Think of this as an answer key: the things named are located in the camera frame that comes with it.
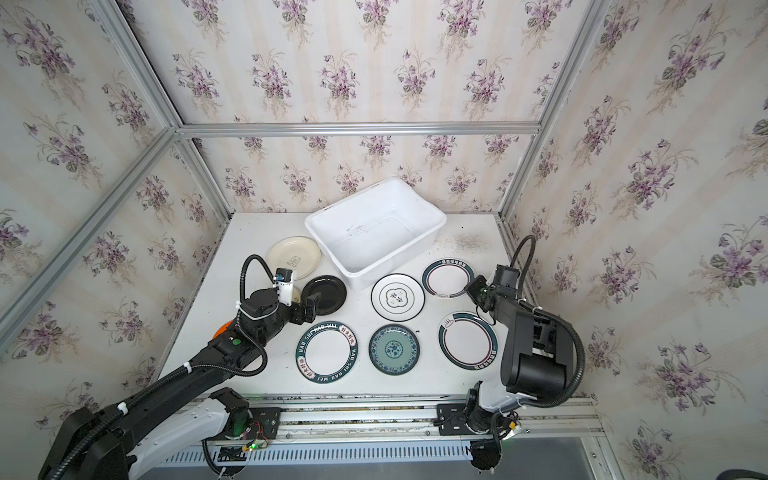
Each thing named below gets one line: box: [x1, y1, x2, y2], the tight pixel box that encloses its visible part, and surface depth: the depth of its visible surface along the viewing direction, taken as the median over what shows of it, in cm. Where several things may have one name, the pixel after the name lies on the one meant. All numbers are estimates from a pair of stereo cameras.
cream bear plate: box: [266, 236, 323, 281], surface depth 110 cm
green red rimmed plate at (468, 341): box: [437, 310, 499, 372], surface depth 88 cm
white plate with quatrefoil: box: [370, 273, 425, 322], surface depth 98 cm
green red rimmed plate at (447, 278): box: [422, 258, 475, 299], surface depth 102 cm
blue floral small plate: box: [368, 324, 420, 376], surface depth 87 cm
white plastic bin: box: [304, 176, 447, 291], surface depth 110 cm
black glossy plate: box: [301, 275, 347, 316], surface depth 97 cm
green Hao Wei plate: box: [295, 320, 358, 384], surface depth 86 cm
